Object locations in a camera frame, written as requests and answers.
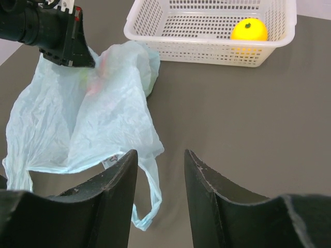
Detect yellow orange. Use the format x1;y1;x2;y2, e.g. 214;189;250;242
231;18;268;41

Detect white perforated plastic basket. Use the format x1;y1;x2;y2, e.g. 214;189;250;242
124;1;297;67

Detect red apple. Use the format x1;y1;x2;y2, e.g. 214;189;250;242
86;53;110;96

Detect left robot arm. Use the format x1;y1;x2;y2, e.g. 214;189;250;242
1;1;95;68

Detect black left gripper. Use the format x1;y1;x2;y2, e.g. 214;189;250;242
23;6;96;68

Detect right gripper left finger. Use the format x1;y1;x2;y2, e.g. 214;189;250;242
1;150;138;247

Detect green pear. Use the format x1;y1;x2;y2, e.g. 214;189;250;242
144;49;161;97

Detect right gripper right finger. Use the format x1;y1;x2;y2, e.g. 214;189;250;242
184;150;330;247

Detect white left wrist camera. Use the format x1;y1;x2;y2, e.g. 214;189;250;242
39;0;75;14

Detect light blue plastic bag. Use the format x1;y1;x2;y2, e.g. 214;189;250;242
2;41;164;230

